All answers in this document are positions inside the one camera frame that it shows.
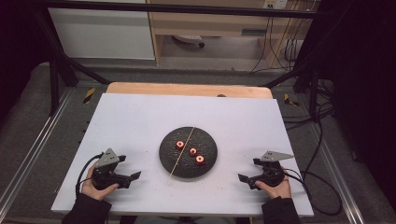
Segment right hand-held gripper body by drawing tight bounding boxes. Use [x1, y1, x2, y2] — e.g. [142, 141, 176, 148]
[248, 150, 294, 190]

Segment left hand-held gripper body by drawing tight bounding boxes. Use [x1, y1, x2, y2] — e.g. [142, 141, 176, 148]
[92, 147, 134, 191]

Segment black textured round plate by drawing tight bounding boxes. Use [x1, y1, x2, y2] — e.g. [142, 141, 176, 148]
[158, 126, 219, 179]

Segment thin wooden skewer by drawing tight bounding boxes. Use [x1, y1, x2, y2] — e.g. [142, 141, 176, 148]
[168, 126, 196, 179]

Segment person's right hand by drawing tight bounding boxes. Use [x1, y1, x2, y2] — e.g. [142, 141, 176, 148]
[255, 167, 292, 200]

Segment person's left hand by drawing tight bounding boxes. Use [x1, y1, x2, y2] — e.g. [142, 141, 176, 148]
[81, 163, 120, 202]

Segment yellow black tape strip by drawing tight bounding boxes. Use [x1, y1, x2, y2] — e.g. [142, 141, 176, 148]
[283, 92, 301, 108]
[82, 87, 96, 105]

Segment wooden table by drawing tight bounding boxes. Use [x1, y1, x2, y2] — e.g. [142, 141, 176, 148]
[106, 81, 274, 100]

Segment black metal stand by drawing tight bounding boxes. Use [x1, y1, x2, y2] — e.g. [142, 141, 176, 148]
[262, 18, 353, 122]
[31, 6, 112, 117]

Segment white cabinet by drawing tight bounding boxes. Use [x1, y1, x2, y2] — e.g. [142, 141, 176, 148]
[48, 7, 156, 61]

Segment office chair base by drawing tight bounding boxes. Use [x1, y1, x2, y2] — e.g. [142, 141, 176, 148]
[172, 35, 206, 49]

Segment dark curtain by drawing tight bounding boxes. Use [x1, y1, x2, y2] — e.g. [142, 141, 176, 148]
[306, 0, 396, 203]
[0, 0, 50, 120]

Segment light wooden desk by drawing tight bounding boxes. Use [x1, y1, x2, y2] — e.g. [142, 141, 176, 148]
[146, 0, 312, 67]

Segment white power socket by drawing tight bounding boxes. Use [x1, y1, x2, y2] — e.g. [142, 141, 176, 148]
[262, 0, 289, 9]

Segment black metal crossbar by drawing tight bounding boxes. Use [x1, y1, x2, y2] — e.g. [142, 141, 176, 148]
[31, 0, 339, 20]

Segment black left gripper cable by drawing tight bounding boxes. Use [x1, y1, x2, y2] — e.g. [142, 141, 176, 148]
[75, 152, 104, 199]

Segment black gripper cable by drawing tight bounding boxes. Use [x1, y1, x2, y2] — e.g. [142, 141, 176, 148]
[75, 152, 104, 199]
[281, 167, 344, 217]

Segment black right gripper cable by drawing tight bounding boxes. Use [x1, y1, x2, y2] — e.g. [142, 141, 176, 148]
[281, 167, 344, 217]

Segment aluminium floor rail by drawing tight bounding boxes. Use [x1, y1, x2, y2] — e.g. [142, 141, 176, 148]
[306, 122, 366, 224]
[0, 88, 75, 213]

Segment black floor cables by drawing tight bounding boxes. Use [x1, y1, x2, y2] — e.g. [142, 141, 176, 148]
[281, 77, 336, 133]

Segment hanging black cables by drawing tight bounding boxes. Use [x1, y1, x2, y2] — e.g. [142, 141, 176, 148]
[249, 8, 305, 75]

